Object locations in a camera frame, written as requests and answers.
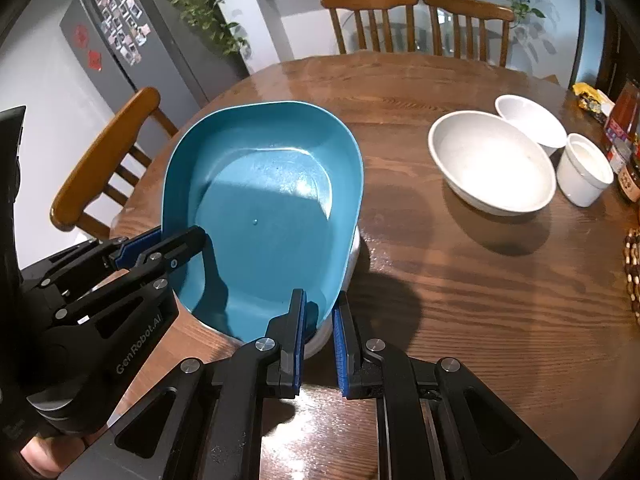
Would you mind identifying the medium white bowl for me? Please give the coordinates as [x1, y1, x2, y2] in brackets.
[494, 95, 568, 157]

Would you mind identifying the large blue patterned square plate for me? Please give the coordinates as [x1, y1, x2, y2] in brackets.
[195, 230, 362, 359]

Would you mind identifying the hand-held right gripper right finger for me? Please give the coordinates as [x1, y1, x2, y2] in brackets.
[331, 292, 581, 480]

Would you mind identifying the brown sauce jar dark lid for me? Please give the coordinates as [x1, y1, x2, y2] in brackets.
[617, 147, 640, 203]

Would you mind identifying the grey fridge with magnets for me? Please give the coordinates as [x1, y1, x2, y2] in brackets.
[59, 0, 251, 107]

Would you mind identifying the beaded wooden trivet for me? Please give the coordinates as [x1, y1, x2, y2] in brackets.
[624, 227, 640, 326]

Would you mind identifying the dark wooden door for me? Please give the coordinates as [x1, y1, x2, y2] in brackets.
[597, 0, 628, 101]

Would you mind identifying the wooden dining chair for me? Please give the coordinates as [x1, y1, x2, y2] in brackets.
[422, 0, 516, 68]
[51, 87, 180, 241]
[320, 0, 420, 55]

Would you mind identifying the orange sauce glass bottle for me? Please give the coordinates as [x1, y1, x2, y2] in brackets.
[603, 77, 640, 161]

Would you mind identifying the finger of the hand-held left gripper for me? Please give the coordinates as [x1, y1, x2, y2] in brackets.
[52, 225, 207, 323]
[22, 227, 164, 306]

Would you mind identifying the person's left hand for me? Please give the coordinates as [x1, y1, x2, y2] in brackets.
[20, 432, 88, 480]

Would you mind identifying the trailing green plant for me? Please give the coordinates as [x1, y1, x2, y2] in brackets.
[142, 0, 251, 58]

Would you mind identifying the yellow snack packet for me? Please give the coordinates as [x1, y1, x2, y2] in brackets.
[571, 82, 616, 123]

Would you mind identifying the small red label jar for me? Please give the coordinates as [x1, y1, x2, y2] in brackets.
[607, 140, 633, 176]

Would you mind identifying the white cylindrical cup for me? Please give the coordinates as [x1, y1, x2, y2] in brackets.
[556, 133, 615, 208]

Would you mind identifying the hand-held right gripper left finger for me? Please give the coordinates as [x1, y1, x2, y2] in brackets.
[60, 302, 308, 480]

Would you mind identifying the large white bowl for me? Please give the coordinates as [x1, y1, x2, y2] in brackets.
[428, 111, 557, 217]

